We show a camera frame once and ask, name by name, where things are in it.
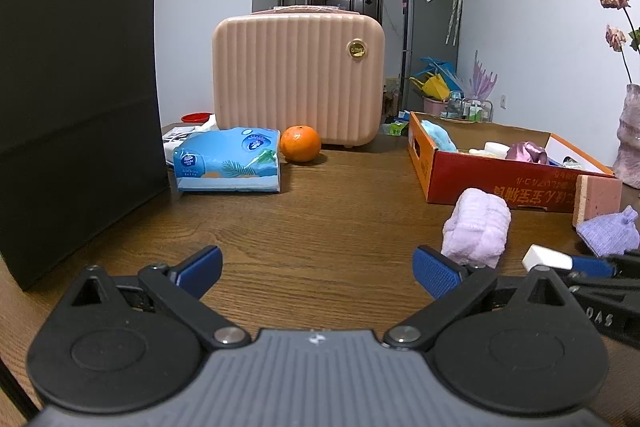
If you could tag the white folded umbrella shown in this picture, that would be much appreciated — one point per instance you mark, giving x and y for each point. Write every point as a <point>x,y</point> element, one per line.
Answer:
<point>454,12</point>

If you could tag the orange cardboard box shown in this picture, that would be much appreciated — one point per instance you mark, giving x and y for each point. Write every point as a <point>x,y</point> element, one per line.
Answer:
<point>480,182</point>

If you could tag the pink sponge block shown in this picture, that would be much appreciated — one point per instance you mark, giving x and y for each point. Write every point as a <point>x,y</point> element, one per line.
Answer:
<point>597,199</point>

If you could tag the black paper bag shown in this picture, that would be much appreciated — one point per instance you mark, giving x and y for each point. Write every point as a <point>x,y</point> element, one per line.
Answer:
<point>75,107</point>

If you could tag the blue tissue pack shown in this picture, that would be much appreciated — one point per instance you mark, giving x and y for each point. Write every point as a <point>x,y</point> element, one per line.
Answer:
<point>225,162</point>

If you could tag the red bowl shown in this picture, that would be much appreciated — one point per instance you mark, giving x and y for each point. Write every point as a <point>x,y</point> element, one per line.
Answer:
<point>196,117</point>

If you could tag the purple knit hat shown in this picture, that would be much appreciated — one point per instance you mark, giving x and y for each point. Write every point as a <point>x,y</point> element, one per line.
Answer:
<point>612,232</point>

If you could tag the purple wing toy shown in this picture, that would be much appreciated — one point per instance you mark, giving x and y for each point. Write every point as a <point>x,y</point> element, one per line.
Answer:
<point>484,79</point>

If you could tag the orange fruit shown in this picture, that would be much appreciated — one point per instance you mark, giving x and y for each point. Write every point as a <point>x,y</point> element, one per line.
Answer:
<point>300,144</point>

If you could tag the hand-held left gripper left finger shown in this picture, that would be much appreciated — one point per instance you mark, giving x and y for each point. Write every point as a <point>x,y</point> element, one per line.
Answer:
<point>201,265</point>

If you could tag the shiny purple ribbon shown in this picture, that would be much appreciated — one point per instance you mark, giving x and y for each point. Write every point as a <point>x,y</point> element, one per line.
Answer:
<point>525,153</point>

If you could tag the light blue cloth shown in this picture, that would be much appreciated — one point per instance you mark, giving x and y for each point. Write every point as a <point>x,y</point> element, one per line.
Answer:
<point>439,136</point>

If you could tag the bunch of dried roses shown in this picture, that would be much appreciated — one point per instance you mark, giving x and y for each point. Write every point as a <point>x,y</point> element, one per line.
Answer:
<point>617,17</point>

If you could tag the pink bucket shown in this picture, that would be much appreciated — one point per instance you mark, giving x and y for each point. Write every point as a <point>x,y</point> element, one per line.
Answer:
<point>435,106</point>

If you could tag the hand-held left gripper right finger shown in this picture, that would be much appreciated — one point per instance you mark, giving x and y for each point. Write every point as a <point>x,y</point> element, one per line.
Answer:
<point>436,273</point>

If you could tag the grey refrigerator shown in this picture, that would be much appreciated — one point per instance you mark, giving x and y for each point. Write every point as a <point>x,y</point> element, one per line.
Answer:
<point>430,37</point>

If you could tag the small white block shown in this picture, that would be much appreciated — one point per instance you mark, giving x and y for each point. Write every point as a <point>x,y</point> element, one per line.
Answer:
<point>546,258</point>

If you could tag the yellow bag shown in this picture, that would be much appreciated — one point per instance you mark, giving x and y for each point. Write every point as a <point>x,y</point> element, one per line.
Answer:
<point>432,87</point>

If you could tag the pink textured vase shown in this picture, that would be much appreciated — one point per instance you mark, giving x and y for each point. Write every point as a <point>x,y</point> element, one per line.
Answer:
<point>631,137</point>

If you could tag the lavender towel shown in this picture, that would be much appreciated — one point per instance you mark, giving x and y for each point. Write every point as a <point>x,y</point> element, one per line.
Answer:
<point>477,227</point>

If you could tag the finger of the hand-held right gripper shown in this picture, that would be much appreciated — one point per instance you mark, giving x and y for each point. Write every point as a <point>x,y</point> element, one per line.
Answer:
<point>600,284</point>
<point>590,265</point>

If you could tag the white wall outlet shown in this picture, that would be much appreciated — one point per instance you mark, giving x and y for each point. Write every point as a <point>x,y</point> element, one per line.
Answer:
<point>504,102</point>

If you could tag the pink ribbed suitcase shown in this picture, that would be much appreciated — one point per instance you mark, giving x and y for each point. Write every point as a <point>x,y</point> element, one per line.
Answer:
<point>295,77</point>

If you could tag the blue folded frame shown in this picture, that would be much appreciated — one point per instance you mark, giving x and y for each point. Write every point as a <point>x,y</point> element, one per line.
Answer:
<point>440,68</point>

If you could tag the white soft item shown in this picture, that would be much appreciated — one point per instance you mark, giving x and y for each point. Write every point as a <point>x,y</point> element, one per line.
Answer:
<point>492,149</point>

